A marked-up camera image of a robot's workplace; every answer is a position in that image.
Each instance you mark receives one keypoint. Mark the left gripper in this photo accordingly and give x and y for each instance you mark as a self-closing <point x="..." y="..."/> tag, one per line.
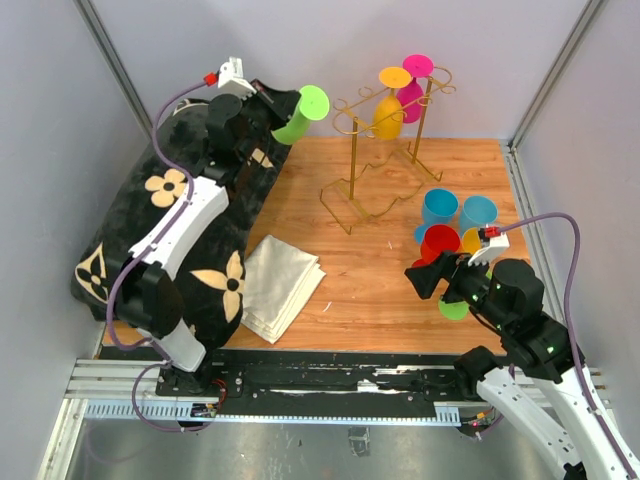
<point x="280" y="103"/>

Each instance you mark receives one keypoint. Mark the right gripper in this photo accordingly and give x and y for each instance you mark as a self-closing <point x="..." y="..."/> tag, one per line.
<point x="425" y="277"/>

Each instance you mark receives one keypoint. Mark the green wine glass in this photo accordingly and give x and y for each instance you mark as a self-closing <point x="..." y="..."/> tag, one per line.
<point x="452" y="306"/>
<point x="313" y="106"/>

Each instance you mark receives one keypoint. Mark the red wine glass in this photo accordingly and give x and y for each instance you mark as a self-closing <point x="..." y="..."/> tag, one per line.
<point x="437" y="239"/>

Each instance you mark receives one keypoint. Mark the yellow wine glass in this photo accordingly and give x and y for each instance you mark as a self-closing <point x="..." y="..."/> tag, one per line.
<point x="472" y="241"/>

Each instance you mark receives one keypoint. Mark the light blue wine glass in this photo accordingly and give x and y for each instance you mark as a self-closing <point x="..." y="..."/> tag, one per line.
<point x="477" y="211"/>

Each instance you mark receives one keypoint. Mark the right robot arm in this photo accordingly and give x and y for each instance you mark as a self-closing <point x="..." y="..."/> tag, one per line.
<point x="579" y="441"/>

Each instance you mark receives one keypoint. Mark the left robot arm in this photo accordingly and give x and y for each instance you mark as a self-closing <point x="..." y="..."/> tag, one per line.
<point x="144" y="294"/>

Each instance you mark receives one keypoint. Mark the back orange wine glass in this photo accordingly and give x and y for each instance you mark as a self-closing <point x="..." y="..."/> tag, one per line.
<point x="388" y="116"/>

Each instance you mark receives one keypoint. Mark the pink wine glass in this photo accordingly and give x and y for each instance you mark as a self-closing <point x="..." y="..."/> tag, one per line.
<point x="419" y="67"/>

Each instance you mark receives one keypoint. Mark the folded beige cloth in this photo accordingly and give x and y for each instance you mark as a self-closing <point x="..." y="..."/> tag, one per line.
<point x="280" y="281"/>

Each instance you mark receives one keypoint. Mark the black floral pillow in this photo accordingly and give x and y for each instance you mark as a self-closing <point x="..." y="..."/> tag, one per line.
<point x="150" y="210"/>

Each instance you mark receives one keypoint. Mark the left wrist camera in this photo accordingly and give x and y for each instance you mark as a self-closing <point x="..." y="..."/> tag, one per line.
<point x="231" y="79"/>

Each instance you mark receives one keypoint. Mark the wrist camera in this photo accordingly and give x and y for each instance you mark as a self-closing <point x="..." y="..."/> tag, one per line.
<point x="231" y="79"/>
<point x="493" y="241"/>

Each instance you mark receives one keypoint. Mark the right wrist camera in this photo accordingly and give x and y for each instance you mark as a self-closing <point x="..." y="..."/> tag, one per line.
<point x="493" y="241"/>

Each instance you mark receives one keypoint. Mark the gold wire glass rack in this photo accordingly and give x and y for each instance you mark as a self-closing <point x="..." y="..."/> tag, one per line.
<point x="349" y="200"/>

